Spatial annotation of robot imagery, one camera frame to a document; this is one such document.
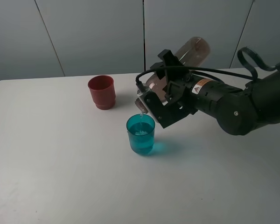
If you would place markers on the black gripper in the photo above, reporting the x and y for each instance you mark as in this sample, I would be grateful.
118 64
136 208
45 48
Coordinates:
203 91

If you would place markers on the brown transparent plastic bottle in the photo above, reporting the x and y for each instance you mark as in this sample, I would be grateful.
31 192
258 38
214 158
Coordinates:
191 54

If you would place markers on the teal transparent plastic cup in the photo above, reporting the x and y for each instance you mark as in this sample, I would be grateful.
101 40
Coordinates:
140 129

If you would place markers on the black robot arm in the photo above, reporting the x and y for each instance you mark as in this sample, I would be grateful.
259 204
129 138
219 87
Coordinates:
237 111

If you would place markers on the red plastic cup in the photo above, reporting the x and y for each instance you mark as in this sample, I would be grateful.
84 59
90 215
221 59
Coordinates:
102 91

